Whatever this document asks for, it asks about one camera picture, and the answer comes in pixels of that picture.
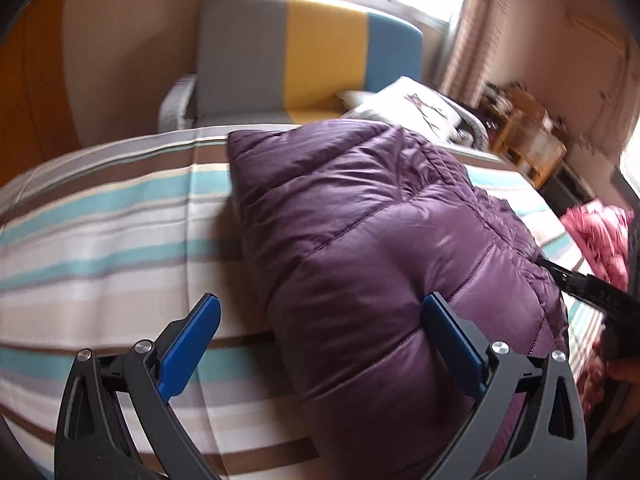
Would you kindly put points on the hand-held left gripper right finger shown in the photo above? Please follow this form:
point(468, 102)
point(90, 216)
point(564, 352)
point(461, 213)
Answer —
point(452, 342)

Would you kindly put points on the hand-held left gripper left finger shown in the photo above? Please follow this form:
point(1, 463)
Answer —
point(192, 345)

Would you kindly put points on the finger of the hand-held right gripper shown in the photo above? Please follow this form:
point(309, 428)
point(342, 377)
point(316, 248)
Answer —
point(567, 276)

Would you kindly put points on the purple down jacket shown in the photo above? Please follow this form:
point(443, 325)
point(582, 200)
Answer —
point(370, 240)

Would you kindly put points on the pink floral quilt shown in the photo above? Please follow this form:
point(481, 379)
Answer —
point(597, 240)

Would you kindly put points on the dark low cabinet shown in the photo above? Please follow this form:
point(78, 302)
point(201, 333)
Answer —
point(567, 187)

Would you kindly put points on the wooden nightstand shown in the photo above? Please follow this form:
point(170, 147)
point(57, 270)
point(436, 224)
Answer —
point(535, 140)

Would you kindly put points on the bed with striped sheet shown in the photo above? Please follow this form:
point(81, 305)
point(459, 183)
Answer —
point(100, 240)

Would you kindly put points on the grey striped pillow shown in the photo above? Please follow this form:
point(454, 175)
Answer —
point(472, 127)

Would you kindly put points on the cluttered wooden desk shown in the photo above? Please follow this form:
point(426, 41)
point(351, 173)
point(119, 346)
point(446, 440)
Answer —
point(497, 102)

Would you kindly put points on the white bird print pillow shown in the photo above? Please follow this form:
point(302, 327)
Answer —
point(410, 105)

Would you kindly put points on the beige patterned curtain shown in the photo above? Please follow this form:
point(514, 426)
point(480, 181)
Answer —
point(472, 45)

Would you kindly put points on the grey yellow blue armchair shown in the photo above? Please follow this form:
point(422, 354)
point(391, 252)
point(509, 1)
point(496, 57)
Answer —
point(300, 55)

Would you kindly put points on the wooden wardrobe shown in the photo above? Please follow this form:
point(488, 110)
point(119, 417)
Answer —
point(30, 75)

